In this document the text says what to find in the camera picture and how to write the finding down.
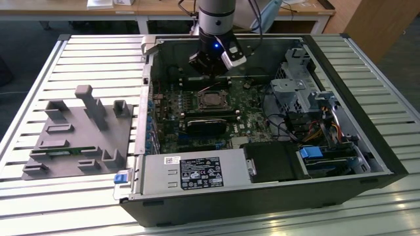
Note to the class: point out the silver disk bay cage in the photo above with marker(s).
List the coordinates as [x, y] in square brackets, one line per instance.
[288, 91]

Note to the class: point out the silver square CPU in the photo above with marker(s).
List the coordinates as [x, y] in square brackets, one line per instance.
[212, 99]

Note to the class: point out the wooden cabinet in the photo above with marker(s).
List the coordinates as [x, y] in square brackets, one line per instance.
[378, 24]

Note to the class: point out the hard disk in blue carrier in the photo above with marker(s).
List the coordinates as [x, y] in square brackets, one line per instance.
[311, 152]

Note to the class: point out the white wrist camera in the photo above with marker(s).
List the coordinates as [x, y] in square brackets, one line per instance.
[234, 52]

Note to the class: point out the green motherboard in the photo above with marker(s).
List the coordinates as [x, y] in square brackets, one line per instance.
[252, 118]

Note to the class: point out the wooden desk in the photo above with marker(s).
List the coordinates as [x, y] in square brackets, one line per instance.
[66, 11]

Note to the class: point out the grey power supply unit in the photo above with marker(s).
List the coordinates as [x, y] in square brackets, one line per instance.
[158, 172]

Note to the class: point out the black graphics card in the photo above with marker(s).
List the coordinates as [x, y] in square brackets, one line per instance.
[204, 127]

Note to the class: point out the white box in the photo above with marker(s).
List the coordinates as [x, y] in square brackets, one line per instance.
[98, 4]
[124, 2]

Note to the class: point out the blue plastic latch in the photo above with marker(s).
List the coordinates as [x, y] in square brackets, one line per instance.
[120, 179]

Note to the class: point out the grey parts rack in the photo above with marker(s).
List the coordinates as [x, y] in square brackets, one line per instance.
[79, 137]

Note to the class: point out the black plastic drive cover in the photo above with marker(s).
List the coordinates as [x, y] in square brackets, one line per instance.
[272, 162]

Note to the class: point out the black open PC case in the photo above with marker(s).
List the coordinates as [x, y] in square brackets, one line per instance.
[230, 209]

